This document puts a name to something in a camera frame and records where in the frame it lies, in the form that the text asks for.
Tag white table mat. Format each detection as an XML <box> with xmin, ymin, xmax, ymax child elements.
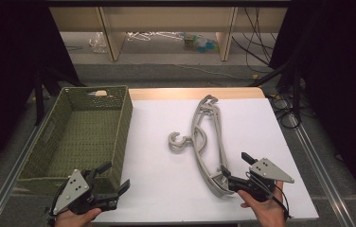
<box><xmin>92</xmin><ymin>97</ymin><xmax>320</xmax><ymax>223</ymax></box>

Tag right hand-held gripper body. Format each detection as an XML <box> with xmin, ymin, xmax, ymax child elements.
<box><xmin>228</xmin><ymin>157</ymin><xmax>295</xmax><ymax>202</ymax></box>

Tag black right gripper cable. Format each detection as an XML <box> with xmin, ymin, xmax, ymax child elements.
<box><xmin>247</xmin><ymin>172</ymin><xmax>293</xmax><ymax>220</ymax></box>

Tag white wire hangers on floor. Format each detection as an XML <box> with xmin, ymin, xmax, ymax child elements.
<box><xmin>126</xmin><ymin>30</ymin><xmax>185</xmax><ymax>43</ymax></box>

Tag coiled black floor cables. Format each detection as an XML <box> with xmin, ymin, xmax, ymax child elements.
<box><xmin>270</xmin><ymin>94</ymin><xmax>303</xmax><ymax>130</ymax></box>

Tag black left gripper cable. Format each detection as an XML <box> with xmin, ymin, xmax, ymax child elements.
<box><xmin>46</xmin><ymin>185</ymin><xmax>71</xmax><ymax>223</ymax></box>

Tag colourful plastic toys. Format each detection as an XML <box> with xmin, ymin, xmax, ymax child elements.
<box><xmin>183</xmin><ymin>32</ymin><xmax>220</xmax><ymax>54</ymax></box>

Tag light wooden bench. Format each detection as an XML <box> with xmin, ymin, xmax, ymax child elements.
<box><xmin>48</xmin><ymin>6</ymin><xmax>289</xmax><ymax>62</ymax></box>

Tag green woven basket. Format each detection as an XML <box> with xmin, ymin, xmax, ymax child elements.
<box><xmin>16</xmin><ymin>84</ymin><xmax>134</xmax><ymax>195</ymax></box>

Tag person's right hand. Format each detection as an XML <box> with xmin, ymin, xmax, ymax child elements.
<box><xmin>237</xmin><ymin>180</ymin><xmax>289</xmax><ymax>227</ymax></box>

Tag person's left hand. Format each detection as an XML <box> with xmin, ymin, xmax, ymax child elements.
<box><xmin>54</xmin><ymin>207</ymin><xmax>102</xmax><ymax>227</ymax></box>

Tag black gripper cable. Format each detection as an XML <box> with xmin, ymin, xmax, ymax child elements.
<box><xmin>247</xmin><ymin>172</ymin><xmax>293</xmax><ymax>220</ymax></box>
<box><xmin>46</xmin><ymin>185</ymin><xmax>71</xmax><ymax>223</ymax></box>

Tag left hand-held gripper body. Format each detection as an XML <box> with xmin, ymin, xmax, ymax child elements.
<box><xmin>52</xmin><ymin>169</ymin><xmax>119</xmax><ymax>216</ymax></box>

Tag black metal stand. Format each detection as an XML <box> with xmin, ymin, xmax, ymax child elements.
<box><xmin>247</xmin><ymin>61</ymin><xmax>304</xmax><ymax>123</ymax></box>
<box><xmin>33</xmin><ymin>66</ymin><xmax>86</xmax><ymax>127</ymax></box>

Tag aluminium rail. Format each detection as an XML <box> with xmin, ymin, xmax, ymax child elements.
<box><xmin>0</xmin><ymin>103</ymin><xmax>61</xmax><ymax>227</ymax></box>
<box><xmin>288</xmin><ymin>113</ymin><xmax>356</xmax><ymax>227</ymax></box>

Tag clear plastic bag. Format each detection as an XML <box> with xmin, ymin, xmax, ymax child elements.
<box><xmin>88</xmin><ymin>31</ymin><xmax>109</xmax><ymax>54</ymax></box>

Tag hanging black cables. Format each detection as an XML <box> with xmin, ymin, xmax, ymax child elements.
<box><xmin>231</xmin><ymin>7</ymin><xmax>278</xmax><ymax>68</ymax></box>

